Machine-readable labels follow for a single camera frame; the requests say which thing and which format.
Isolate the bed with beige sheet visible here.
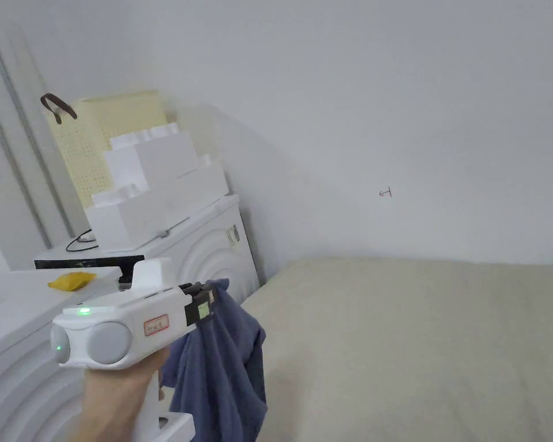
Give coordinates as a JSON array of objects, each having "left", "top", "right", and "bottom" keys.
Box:
[{"left": 239, "top": 257, "right": 553, "bottom": 442}]

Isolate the white washing machine with foam blocks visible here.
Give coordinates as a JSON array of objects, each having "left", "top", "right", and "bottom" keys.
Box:
[{"left": 33, "top": 89, "right": 262, "bottom": 295}]

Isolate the person's left hand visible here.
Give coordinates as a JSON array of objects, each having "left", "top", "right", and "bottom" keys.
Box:
[{"left": 68, "top": 346, "right": 171, "bottom": 442}]

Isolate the white washing machine with yellow cloth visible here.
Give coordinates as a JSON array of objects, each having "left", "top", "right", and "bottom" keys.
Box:
[{"left": 0, "top": 266, "right": 123, "bottom": 442}]

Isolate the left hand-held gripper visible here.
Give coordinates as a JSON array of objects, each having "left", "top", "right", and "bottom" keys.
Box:
[{"left": 50, "top": 257, "right": 221, "bottom": 442}]

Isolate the grey metal pipe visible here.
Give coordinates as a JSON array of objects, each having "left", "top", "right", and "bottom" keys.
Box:
[{"left": 0, "top": 9, "right": 74, "bottom": 252}]

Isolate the dark blue shirt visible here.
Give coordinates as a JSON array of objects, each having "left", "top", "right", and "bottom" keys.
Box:
[{"left": 158, "top": 277, "right": 268, "bottom": 442}]

